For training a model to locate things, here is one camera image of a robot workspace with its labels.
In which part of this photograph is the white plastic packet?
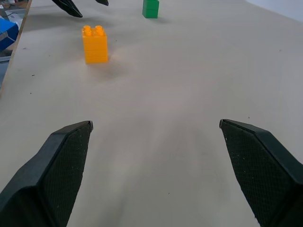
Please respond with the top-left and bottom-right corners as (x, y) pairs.
(4, 9), (25, 25)

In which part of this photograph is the yellow toy brick block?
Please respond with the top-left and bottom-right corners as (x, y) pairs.
(81, 25), (109, 64)

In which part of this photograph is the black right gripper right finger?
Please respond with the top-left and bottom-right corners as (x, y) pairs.
(219, 119), (303, 227)

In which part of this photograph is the blue cardboard box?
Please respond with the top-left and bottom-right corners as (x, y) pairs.
(0, 18), (19, 52)

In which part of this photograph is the green toy brick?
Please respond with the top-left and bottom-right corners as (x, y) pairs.
(142, 0), (160, 19)

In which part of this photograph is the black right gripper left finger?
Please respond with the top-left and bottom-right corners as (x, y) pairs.
(0, 121), (94, 227)

